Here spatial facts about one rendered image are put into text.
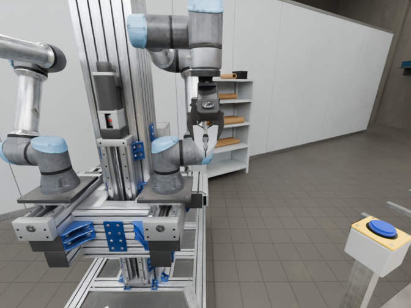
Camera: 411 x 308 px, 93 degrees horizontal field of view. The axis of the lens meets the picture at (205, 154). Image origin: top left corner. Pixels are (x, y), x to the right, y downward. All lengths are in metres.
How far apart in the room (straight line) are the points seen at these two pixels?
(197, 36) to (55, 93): 2.45
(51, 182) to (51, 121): 1.84
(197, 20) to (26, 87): 0.88
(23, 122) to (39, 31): 1.80
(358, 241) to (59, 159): 1.03
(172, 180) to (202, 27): 0.59
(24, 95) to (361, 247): 1.26
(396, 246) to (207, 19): 0.55
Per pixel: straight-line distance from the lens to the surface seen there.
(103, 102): 0.95
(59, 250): 1.12
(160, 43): 0.58
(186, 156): 0.81
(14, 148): 1.13
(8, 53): 0.98
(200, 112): 0.39
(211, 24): 0.48
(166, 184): 0.86
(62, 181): 1.07
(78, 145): 2.89
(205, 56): 0.46
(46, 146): 1.02
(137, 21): 0.58
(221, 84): 3.37
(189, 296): 0.76
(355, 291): 0.61
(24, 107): 1.16
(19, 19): 2.89
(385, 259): 0.51
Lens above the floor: 1.49
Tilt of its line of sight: 20 degrees down
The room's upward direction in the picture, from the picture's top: straight up
